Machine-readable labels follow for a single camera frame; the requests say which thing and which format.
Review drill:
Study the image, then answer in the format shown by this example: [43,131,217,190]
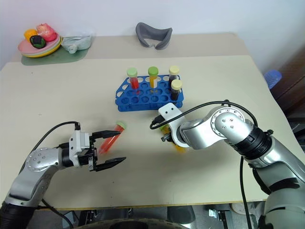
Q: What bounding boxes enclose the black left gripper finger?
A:
[91,130,123,141]
[96,156,127,172]

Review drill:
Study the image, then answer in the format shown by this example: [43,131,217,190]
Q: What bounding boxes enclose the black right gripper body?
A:
[160,124,177,145]

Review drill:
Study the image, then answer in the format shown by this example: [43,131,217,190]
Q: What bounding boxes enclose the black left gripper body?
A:
[78,137,99,173]

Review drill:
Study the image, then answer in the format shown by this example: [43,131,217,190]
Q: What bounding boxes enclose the red test tube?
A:
[98,121,128,156]

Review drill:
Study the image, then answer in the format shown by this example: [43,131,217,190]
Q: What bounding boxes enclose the yellow test tube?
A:
[159,125,186,155]

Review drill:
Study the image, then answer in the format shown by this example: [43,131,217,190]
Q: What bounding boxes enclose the blue test tube rack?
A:
[115,74,185,113]

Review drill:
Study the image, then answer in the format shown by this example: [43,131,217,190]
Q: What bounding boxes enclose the dark tube cream cap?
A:
[170,79,183,101]
[168,65,180,84]

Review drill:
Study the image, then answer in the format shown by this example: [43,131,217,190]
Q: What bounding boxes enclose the red tube light-green cap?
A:
[126,67,142,96]

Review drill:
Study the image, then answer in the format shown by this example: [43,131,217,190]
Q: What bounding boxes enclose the yellow tube green cap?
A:
[147,66,160,90]

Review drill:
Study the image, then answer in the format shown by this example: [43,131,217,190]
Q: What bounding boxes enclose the green table mat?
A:
[20,40,95,67]

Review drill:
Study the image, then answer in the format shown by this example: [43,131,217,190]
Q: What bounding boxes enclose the clear plastic bag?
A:
[61,25,95,54]

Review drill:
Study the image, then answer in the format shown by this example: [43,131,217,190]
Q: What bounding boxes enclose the stacked plates with toy fruit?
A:
[21,38,63,59]

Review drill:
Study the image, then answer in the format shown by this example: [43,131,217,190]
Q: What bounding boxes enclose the grey foam face pad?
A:
[135,22,173,51]

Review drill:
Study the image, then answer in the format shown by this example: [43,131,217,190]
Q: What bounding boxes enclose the light green plate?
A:
[20,39,63,57]

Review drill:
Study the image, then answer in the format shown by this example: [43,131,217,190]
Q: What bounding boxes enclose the black and green toy fruit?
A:
[29,35,47,49]

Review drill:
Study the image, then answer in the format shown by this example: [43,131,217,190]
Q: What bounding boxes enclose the red toy apple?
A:
[36,22,58,42]

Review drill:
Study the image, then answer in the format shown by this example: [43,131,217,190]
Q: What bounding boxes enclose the pink plate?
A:
[18,35,62,52]

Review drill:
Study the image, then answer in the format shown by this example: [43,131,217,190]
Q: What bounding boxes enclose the blue stool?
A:
[263,69,283,90]

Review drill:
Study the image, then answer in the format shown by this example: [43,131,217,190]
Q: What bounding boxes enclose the orange toy fruit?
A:
[23,29,39,41]

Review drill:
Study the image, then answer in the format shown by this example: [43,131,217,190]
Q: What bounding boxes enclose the dark wooden cabinet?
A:
[268,44,305,117]

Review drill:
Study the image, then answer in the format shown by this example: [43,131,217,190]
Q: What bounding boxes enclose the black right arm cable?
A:
[149,100,274,229]

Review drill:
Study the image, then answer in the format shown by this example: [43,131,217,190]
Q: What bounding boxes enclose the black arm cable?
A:
[149,100,274,229]
[30,121,82,153]

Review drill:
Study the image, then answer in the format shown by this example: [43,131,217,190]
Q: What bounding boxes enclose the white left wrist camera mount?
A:
[68,130,93,168]

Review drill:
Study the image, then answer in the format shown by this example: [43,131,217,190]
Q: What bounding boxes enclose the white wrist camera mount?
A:
[158,103,189,147]
[68,130,93,168]

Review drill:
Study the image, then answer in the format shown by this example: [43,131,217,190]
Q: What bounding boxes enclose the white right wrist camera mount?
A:
[158,103,189,147]

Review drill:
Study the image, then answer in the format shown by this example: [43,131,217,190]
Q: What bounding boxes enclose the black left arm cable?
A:
[30,121,82,153]

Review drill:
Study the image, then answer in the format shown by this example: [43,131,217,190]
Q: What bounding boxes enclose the black cable under table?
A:
[35,199,73,229]

